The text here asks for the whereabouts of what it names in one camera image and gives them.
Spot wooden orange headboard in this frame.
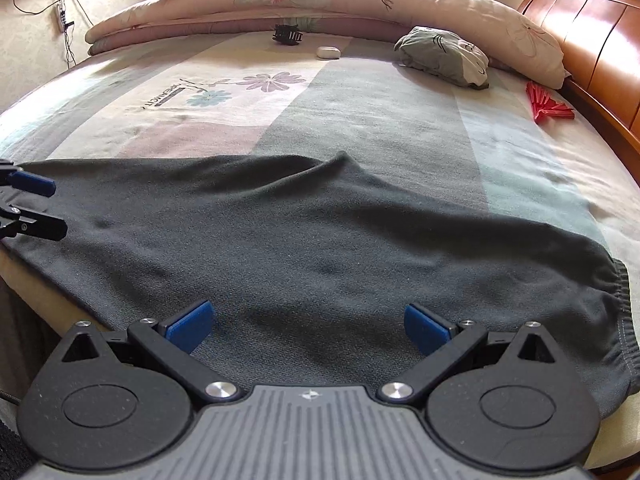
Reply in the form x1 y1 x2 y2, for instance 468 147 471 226
518 0 640 179

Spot folded floral pink quilt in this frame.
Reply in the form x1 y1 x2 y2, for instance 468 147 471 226
85 0 567 89

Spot white wall power strip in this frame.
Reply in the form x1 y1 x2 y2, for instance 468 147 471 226
54 3 75 35

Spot dark grey trousers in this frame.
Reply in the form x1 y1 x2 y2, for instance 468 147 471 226
6 153 639 415

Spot black hair claw clip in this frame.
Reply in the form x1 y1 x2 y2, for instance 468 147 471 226
272 24 303 47

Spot white earbuds case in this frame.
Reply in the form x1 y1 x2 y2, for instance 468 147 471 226
316 47 342 60

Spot bundled grey white cloth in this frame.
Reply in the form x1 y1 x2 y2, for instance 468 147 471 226
394 26 489 90

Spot red folding fan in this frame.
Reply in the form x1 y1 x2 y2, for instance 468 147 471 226
525 81 575 125

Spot striped pastel bed sheet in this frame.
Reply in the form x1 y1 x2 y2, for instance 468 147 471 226
1 32 639 468

